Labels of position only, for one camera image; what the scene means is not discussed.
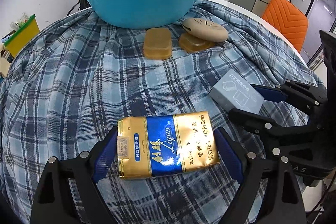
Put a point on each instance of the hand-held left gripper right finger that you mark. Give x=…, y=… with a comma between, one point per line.
x=231, y=159

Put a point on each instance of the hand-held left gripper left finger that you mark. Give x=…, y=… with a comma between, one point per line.
x=105, y=159

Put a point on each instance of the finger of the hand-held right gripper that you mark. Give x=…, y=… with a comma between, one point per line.
x=252, y=121
x=267, y=93

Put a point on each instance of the grey blue cardboard box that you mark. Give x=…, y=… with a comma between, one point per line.
x=236, y=92

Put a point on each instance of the gold blue cigarette pack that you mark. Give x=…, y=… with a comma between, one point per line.
x=162, y=145

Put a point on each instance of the beige round slotted lid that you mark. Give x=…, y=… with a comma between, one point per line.
x=204, y=29

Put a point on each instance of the amber translucent soap box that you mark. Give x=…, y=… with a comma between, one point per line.
x=157, y=43
x=193, y=44

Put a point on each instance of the orange quilted chair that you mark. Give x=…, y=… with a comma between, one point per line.
x=286, y=22

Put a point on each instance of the blue plaid cloth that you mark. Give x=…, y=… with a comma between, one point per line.
x=78, y=82

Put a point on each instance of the grey interior door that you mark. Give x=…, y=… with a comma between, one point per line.
x=323, y=3

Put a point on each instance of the yellow bin with green rim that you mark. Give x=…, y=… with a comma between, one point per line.
x=23, y=40

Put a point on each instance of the pile of small sachets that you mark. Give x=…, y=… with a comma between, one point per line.
x=21, y=22

